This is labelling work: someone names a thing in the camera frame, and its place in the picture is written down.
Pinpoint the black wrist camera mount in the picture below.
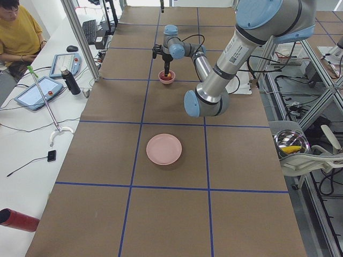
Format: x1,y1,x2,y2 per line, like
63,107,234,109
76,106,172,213
152,44,164,59

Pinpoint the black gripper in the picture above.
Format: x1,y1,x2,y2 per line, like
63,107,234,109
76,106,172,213
162,53,173,75

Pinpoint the black water bottle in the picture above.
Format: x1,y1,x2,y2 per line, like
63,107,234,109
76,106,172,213
61,67,80,95

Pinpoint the small black square pad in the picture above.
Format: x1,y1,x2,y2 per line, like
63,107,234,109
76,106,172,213
47,150,57,162

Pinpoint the brown paper table cover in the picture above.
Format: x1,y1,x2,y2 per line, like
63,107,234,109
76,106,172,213
27,7,306,256

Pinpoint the black keyboard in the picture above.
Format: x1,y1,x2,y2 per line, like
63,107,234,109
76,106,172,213
82,19,96,44

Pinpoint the person in yellow shirt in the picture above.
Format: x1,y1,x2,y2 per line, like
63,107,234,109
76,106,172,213
1,0,47,81

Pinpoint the pink plastic plate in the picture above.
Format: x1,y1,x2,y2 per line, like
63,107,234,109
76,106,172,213
146,133,182,165

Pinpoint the steel bowl with corn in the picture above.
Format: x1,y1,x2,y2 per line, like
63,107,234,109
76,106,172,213
273,130,310,158

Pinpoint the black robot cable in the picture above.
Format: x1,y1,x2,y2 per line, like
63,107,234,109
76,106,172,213
182,34,206,54

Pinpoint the black computer mouse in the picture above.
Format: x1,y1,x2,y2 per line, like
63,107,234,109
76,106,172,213
66,45,78,52

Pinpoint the teach pendant tablet far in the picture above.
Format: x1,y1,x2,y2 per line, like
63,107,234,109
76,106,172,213
49,52,81,79

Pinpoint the teach pendant tablet near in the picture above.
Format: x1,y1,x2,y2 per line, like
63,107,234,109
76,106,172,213
14,76,64,111

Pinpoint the silver stand with white base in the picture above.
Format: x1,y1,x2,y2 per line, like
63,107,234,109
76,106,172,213
27,65,74,147

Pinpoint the red cylinder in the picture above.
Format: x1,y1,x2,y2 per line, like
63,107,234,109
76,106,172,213
1,208,40,232

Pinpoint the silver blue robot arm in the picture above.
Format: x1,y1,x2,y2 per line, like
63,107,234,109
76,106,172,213
154,1,317,117

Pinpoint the pink plastic bowl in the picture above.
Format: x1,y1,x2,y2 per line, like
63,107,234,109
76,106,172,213
158,70,175,85

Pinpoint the teach pendant tablet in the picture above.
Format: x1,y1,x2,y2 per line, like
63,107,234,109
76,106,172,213
49,52,81,79
14,76,64,111

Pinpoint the aluminium frame post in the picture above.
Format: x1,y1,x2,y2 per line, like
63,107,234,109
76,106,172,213
61,0,100,82

